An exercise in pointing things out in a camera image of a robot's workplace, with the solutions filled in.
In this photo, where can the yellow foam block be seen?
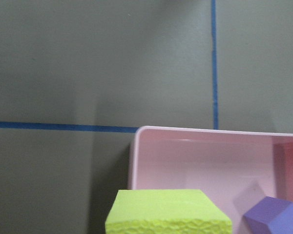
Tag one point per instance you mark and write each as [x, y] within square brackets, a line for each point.
[169, 211]

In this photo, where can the red foam block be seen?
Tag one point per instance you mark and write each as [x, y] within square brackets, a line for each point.
[283, 170]

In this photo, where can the purple foam block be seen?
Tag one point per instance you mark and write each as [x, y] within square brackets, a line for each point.
[270, 216]

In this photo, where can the pink plastic bin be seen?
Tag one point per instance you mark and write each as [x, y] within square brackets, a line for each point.
[234, 169]

